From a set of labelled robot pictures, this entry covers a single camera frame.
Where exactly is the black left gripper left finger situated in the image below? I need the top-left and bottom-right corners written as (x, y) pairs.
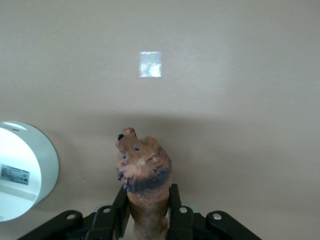
top-left (87, 184), bottom-right (130, 240)

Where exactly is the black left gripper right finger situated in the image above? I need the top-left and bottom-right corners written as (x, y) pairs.
top-left (165, 183), bottom-right (196, 240)

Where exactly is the brown lion statue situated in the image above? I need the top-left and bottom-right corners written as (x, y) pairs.
top-left (114, 127), bottom-right (173, 240)

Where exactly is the white round desk lamp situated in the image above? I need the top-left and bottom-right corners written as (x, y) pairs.
top-left (0, 120), bottom-right (60, 223)

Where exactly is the small tape patch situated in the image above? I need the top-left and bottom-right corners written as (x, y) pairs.
top-left (138, 50), bottom-right (162, 79)

